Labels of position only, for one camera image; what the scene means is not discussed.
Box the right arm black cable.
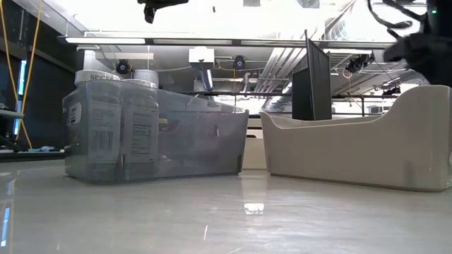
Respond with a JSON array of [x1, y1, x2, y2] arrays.
[[367, 0, 414, 30]]

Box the yellow hanging cable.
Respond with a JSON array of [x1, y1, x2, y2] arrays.
[[20, 0, 43, 119], [0, 0, 33, 150]]

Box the grey overhead beam with lights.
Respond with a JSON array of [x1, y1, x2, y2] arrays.
[[58, 34, 396, 49]]

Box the black table frame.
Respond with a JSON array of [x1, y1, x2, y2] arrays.
[[0, 150, 66, 163]]

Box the white-cap clear spice jar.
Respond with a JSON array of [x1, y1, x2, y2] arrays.
[[70, 69, 123, 179], [121, 78, 160, 176]]

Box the white cylindrical ceiling fixture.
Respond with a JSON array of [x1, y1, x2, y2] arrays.
[[133, 68, 160, 87]]

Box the black board on stand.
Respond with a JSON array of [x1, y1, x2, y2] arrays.
[[292, 30, 333, 121]]

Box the light grey plastic bin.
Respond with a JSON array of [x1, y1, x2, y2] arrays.
[[260, 84, 452, 193]]

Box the white box mount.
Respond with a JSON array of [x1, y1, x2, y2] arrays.
[[189, 47, 215, 65]]

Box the silver ceiling pipes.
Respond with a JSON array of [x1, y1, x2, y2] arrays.
[[254, 47, 308, 93]]

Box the black track light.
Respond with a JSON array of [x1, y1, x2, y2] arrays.
[[345, 52, 376, 74]]

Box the dark translucent plastic bin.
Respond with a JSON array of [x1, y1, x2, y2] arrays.
[[62, 79, 250, 185]]

